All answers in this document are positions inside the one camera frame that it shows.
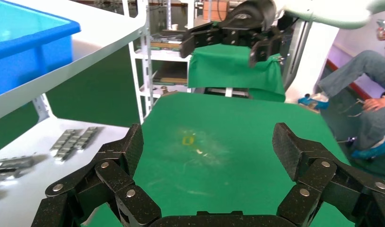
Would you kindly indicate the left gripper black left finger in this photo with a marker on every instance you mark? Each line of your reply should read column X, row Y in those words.
column 114, row 175

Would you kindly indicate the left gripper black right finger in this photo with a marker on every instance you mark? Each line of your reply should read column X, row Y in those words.
column 317, row 175

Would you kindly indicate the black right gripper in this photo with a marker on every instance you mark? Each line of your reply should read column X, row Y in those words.
column 252, row 15

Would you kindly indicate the small handheld device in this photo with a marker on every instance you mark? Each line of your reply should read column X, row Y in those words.
column 382, row 24

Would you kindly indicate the draped green cloth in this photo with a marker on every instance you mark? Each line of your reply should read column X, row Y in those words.
column 227, row 69

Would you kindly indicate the brown cardboard box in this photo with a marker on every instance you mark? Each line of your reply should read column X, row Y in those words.
column 216, row 9

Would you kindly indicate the grey metal clip strip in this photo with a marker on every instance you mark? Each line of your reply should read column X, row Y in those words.
column 67, row 152
column 4, row 175
column 86, row 137
column 62, row 141
column 14, row 163

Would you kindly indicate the blue shoe cover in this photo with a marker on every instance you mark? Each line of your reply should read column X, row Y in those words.
column 314, row 101
column 372, row 150

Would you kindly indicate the white storage rack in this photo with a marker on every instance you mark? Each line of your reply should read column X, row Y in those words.
column 167, row 55

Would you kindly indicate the white robot torso column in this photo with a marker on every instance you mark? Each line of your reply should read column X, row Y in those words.
column 311, row 62

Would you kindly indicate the green table cloth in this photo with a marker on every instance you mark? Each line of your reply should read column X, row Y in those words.
column 230, row 125

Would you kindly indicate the white board sheet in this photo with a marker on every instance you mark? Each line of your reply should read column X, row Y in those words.
column 23, row 144

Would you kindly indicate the person legs in jeans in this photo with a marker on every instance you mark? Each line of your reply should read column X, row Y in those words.
column 368, row 72

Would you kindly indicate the white metal shelf board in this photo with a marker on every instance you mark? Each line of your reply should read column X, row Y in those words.
column 95, row 37

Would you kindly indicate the blue plastic bin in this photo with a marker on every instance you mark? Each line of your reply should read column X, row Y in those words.
column 26, row 59

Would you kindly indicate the white slotted angle post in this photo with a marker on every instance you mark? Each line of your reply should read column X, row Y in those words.
column 42, row 108
column 135, row 81
column 147, row 78

